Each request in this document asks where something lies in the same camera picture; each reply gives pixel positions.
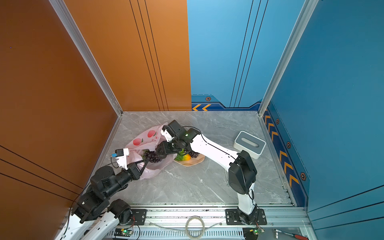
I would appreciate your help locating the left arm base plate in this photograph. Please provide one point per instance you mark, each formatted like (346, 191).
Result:
(137, 217)

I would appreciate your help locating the red handled tool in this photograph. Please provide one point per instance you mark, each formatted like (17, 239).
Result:
(278, 232)

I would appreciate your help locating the left aluminium corner post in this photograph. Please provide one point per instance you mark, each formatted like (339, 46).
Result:
(75, 34)

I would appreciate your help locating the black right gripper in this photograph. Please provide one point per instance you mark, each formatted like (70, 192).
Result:
(165, 150)

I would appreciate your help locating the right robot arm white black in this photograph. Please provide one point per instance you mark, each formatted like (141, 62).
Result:
(239, 166)

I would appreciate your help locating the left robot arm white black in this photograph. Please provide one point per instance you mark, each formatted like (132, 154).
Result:
(94, 216)

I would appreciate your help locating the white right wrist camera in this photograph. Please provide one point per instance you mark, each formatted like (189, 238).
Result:
(166, 134)

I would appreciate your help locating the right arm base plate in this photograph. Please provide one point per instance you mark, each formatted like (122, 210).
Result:
(237, 217)

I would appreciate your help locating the right aluminium corner post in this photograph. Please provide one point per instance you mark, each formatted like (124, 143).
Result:
(295, 36)

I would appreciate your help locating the white grey tissue box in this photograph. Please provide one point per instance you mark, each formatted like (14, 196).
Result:
(254, 146)

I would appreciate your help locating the pink fruit plate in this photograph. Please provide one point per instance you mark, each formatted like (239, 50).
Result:
(191, 161)

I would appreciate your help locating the purple grape bunch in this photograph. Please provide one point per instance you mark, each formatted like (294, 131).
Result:
(193, 154)
(151, 156)

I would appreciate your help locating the left green circuit board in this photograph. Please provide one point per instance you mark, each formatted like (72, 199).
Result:
(123, 232)

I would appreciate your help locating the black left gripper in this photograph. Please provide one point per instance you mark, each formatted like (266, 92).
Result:
(134, 170)

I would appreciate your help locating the pink printed plastic bag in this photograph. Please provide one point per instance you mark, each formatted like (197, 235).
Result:
(148, 140)

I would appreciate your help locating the aluminium corner post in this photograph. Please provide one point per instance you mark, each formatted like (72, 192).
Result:
(295, 36)
(75, 34)

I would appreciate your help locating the aluminium front rail frame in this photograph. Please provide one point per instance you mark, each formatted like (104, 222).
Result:
(173, 217)

